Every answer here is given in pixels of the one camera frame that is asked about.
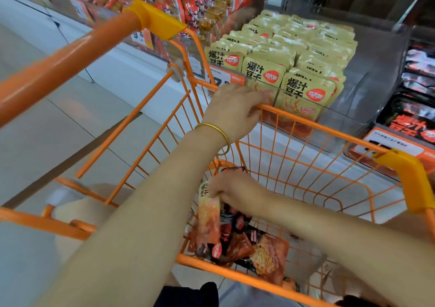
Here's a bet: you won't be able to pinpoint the person's left hand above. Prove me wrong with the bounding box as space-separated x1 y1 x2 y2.
202 82 274 146

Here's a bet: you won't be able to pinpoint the person's right hand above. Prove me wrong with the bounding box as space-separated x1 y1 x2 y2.
207 169 269 216

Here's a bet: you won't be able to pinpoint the row of yellow orange snacks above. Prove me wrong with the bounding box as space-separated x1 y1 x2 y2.
206 9 283 75
274 21 358 139
241 14 320 105

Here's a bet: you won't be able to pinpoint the pile of black orange snacks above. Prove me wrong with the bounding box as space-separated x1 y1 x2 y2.
187 168 292 285

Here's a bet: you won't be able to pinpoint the row of black orange snacks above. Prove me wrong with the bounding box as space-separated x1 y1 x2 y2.
377 42 435 145

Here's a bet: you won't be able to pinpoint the orange shopping cart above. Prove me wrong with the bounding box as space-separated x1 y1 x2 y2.
0 0 435 307

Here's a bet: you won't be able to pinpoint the person's right forearm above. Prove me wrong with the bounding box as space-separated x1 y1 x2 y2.
255 191 435 307

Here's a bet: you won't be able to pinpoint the person's left forearm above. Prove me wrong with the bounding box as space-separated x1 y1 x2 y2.
37 128 228 307

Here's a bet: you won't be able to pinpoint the orange price tag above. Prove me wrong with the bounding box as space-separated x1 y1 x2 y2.
353 127 435 179
207 64 247 88

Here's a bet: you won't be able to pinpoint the person's left leg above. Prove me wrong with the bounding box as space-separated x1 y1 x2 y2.
54 184 133 264

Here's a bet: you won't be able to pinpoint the person's leg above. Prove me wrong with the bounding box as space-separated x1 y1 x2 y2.
54 184 133 264
326 208 435 297

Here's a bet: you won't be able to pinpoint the person's right leg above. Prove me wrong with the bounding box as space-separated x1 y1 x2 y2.
326 208 435 297

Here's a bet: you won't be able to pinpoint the pile of red tan packets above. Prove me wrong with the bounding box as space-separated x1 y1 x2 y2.
82 0 269 43

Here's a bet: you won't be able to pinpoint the black shorts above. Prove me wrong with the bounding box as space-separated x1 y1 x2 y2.
155 282 382 307

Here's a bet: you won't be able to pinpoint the gold bracelet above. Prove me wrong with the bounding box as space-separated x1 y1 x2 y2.
196 122 232 156

